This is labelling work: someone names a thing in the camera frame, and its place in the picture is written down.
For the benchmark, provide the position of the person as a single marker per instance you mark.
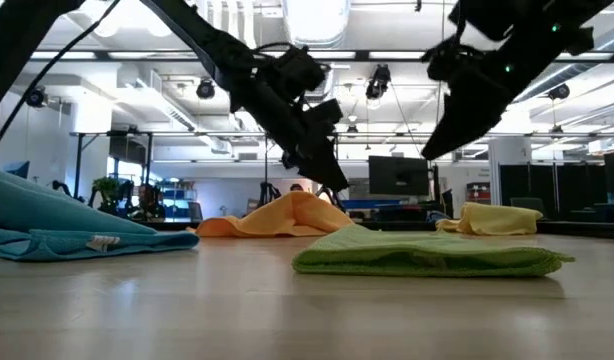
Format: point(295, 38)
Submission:
point(297, 187)

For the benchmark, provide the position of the teal microfiber towel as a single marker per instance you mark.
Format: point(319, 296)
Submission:
point(62, 220)

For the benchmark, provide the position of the blue lit monitor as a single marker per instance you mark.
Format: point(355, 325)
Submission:
point(19, 170)

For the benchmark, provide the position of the yellow microfiber towel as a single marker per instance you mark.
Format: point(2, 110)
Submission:
point(492, 220)

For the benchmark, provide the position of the leafy background plant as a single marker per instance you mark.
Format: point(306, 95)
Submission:
point(106, 187)

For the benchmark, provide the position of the black computer monitor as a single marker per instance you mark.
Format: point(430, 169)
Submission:
point(397, 175)

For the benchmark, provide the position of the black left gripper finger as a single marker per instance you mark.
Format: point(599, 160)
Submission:
point(322, 165)

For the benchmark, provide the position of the black tripod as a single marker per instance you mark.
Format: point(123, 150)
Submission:
point(269, 192)

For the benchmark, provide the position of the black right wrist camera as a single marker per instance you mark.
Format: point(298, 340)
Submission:
point(444, 62)

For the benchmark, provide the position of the red shelf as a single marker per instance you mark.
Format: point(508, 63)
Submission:
point(479, 192)

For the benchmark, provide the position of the black hanging camera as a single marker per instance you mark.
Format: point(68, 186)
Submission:
point(559, 92)
point(378, 82)
point(36, 97)
point(205, 89)

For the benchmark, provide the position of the black background robot arm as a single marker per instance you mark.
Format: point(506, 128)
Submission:
point(62, 186)

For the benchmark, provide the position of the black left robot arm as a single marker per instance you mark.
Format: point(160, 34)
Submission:
point(207, 40)

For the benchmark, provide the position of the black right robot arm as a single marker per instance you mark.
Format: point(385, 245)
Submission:
point(537, 30)

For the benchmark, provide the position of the green microfiber towel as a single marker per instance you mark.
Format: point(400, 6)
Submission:
point(412, 255)

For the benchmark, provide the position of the black partition wall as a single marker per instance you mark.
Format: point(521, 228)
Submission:
point(537, 180)

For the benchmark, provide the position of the black background station frame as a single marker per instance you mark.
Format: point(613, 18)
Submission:
point(78, 165)

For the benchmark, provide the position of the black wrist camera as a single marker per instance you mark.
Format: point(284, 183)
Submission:
point(444, 62)
point(324, 116)

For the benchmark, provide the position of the white ventilation duct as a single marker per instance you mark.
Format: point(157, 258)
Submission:
point(314, 22)

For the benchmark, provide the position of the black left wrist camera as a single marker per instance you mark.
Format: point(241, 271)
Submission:
point(324, 116)

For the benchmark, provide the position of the black aluminium table frame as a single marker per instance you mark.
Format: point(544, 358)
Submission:
point(587, 230)

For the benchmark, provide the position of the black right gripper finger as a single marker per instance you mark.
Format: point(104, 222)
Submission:
point(457, 125)

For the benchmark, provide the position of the orange microfiber towel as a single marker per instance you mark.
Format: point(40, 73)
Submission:
point(287, 215)

